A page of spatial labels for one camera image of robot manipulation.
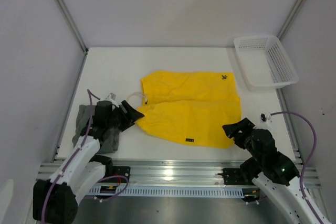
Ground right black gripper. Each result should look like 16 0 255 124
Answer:
222 117 263 163

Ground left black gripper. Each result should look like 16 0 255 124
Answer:
107 101 144 132

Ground grey shorts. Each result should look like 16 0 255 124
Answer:
72 105 120 154

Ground yellow shorts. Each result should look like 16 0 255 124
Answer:
136 70 242 148

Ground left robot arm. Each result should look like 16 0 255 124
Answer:
33 100 144 223

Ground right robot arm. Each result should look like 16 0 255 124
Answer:
222 114 329 223

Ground white plastic basket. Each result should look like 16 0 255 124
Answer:
234 35 299 91

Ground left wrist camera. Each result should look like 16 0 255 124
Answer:
101 93 119 108

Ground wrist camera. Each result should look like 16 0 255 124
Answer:
260 113 271 123
101 93 119 108

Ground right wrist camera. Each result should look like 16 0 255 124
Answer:
260 113 271 123

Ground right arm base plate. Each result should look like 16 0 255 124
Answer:
218 168 253 186

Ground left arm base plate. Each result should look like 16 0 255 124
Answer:
105 166 131 184

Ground aluminium rail frame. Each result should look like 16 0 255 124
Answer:
35 158 322 188

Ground slotted cable duct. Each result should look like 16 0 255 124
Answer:
85 185 260 199

